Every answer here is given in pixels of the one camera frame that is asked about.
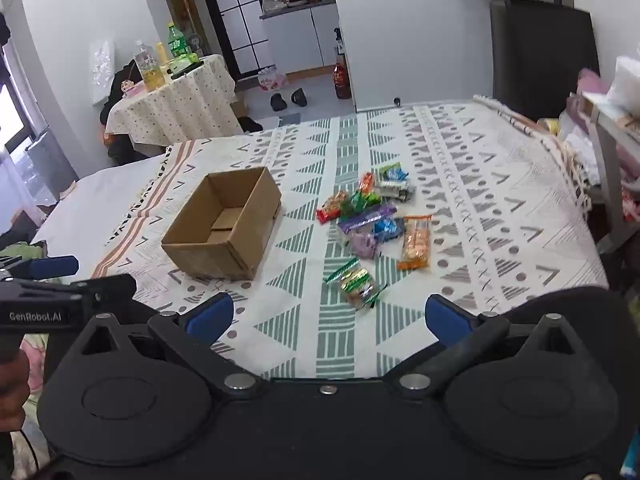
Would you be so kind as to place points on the dark blue snack packet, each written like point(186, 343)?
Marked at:
point(390, 228)

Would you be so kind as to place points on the white bed sheet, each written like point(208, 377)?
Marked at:
point(100, 200)

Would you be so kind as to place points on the small cardboard box on floor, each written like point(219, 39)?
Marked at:
point(240, 109)

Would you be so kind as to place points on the white plastic bag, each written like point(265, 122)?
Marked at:
point(625, 85)

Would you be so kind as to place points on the white bubble wrap panel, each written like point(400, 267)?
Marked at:
point(102, 72)

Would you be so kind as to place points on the green cloth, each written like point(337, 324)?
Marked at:
point(22, 250)

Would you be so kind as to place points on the black bag on floor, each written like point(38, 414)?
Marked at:
point(250, 125)

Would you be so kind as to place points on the grey appliance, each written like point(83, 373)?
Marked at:
point(52, 165)

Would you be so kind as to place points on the pink pack of water bottles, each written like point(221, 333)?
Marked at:
point(272, 80)

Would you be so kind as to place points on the pink cloth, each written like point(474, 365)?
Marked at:
point(590, 82)

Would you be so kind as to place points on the orange snack packet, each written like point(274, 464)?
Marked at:
point(367, 181)

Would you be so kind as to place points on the green plastic bottle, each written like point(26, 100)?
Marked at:
point(176, 42)

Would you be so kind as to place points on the purple snack bar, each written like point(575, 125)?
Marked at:
point(362, 220)

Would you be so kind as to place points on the black folded panel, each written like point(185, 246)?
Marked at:
point(545, 60)

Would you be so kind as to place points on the green snack stick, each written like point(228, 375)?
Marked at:
point(342, 270)

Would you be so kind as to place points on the black framed sliding door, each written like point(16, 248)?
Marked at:
point(240, 25)

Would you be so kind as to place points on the small yellow bottle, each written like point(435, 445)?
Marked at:
point(161, 52)

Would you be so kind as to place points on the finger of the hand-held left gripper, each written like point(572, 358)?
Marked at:
point(105, 286)
point(52, 266)

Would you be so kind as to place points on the yellow tape roll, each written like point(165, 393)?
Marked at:
point(549, 126)

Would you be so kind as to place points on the black spray bottle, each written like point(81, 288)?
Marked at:
point(339, 44)

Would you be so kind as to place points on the pink box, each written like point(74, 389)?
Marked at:
point(134, 89)

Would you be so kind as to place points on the green packet on table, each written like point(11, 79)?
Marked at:
point(181, 64)

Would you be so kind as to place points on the orange biscuit packet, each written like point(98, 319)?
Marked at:
point(416, 242)

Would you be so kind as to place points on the dark red bottle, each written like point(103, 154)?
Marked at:
point(342, 80)

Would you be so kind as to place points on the red snack packet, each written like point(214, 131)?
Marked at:
point(331, 209)

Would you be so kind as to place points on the golden green snack packet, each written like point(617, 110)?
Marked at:
point(357, 287)

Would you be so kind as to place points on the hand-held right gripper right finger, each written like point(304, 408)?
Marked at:
point(445, 321)

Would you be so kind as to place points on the clear bottle with yellow liquid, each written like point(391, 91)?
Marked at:
point(149, 75)

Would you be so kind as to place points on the small desk fan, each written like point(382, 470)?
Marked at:
point(193, 44)

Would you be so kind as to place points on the black flat device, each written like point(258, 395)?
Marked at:
point(187, 70)

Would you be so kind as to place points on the round table with dotted cloth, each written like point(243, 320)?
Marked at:
point(170, 110)

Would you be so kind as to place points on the person's left hand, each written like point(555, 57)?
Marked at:
point(11, 385)

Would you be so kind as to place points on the grey floor mat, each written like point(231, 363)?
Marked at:
point(289, 120)

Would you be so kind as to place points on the white kitchen cabinet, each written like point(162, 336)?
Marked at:
point(300, 40)

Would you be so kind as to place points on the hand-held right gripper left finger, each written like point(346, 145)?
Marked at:
point(212, 316)

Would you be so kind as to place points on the black jacket on chair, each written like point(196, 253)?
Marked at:
point(117, 90)

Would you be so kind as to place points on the white cracker packet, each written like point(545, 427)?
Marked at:
point(397, 191)

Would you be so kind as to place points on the grey metal shelf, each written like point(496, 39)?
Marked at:
point(607, 160)

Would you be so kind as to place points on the brown cardboard box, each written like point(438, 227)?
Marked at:
point(220, 260)

